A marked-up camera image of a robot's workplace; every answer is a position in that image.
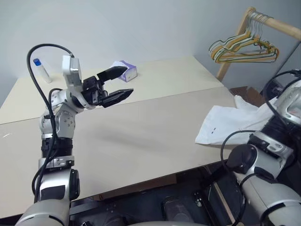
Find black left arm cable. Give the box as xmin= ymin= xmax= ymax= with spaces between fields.
xmin=26 ymin=43 xmax=75 ymax=204

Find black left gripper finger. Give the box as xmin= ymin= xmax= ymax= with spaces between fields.
xmin=96 ymin=65 xmax=129 ymax=82
xmin=100 ymin=88 xmax=135 ymax=109

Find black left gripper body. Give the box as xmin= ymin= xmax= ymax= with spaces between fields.
xmin=81 ymin=75 xmax=109 ymax=106

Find wooden clothes rack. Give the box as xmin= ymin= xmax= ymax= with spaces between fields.
xmin=216 ymin=7 xmax=301 ymax=82

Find bunch of coloured hangers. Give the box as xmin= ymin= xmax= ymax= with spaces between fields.
xmin=210 ymin=14 xmax=280 ymax=64

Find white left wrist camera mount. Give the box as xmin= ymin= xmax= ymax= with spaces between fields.
xmin=61 ymin=55 xmax=97 ymax=109

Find purple tissue box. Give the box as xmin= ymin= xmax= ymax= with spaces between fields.
xmin=110 ymin=60 xmax=138 ymax=82

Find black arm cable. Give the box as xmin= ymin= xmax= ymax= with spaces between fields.
xmin=26 ymin=43 xmax=75 ymax=204
xmin=220 ymin=70 xmax=301 ymax=186

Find white shorts with striped tag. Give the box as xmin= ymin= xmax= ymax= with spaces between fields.
xmin=195 ymin=95 xmax=279 ymax=148

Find white bottle with blue cap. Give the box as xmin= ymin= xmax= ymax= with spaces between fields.
xmin=33 ymin=58 xmax=53 ymax=83

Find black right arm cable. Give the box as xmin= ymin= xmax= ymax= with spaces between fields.
xmin=220 ymin=70 xmax=301 ymax=186

